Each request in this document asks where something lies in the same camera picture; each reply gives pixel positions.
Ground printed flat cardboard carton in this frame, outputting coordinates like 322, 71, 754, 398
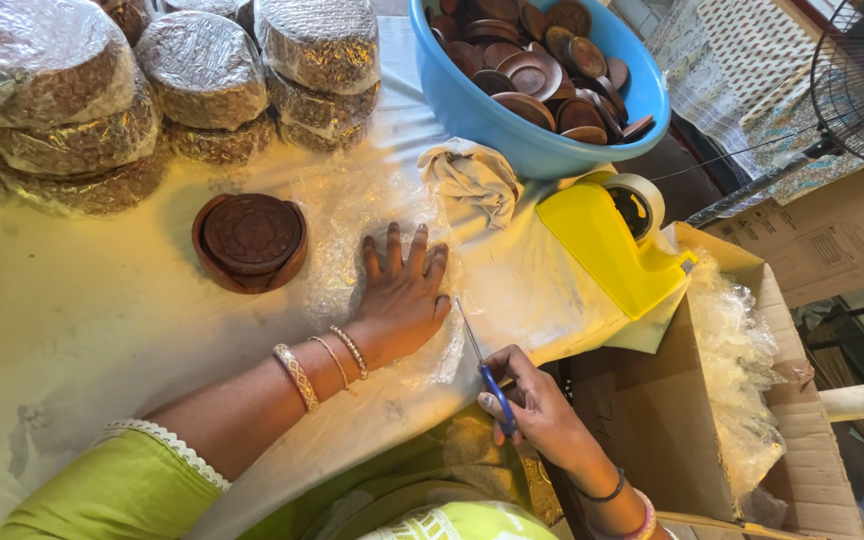
702, 165, 864, 309

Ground heap of loose wooden coasters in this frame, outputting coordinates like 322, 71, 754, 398
424, 0, 657, 147

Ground white table cover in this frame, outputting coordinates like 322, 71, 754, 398
0, 15, 692, 540

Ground patterned fabric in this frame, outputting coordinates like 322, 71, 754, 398
644, 0, 864, 209

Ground bundle of bubble wrap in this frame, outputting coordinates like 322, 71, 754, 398
685, 249, 817, 528

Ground clear bubble wrap sheet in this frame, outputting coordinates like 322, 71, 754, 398
291, 159, 480, 393

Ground person's left hand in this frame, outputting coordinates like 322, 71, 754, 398
348, 222, 453, 370

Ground wide gold patterned bangle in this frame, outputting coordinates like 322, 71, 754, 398
272, 342, 322, 415

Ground pink bangle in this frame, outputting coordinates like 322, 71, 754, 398
588, 487, 659, 540

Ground black wrist band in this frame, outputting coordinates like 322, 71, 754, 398
573, 465, 627, 504

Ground yellow tape dispenser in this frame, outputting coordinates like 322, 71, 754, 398
534, 171, 699, 323

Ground clear tape roll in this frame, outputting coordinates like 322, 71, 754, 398
602, 173, 666, 243

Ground open brown cardboard box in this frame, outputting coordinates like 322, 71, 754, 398
550, 222, 864, 540

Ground pile of wrapped coaster sets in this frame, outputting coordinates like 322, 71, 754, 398
0, 0, 383, 224

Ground green embroidered dress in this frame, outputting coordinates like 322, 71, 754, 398
0, 405, 564, 540

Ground beige crumpled cloth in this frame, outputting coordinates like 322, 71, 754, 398
416, 137, 525, 231

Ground round carved wooden coaster set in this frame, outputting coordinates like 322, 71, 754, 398
191, 192, 311, 296

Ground black pedestal fan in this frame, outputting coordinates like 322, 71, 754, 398
683, 0, 864, 231

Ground beaded gold bangle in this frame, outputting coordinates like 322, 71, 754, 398
327, 324, 370, 381

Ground thin gold bangle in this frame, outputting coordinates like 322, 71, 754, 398
306, 334, 352, 393

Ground blue handled scissors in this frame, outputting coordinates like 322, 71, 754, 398
453, 295, 518, 438

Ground person's right hand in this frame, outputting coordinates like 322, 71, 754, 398
477, 345, 613, 483

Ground black metal frame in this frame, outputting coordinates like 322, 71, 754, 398
805, 294, 864, 354

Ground blue plastic basin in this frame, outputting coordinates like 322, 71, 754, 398
408, 0, 672, 181

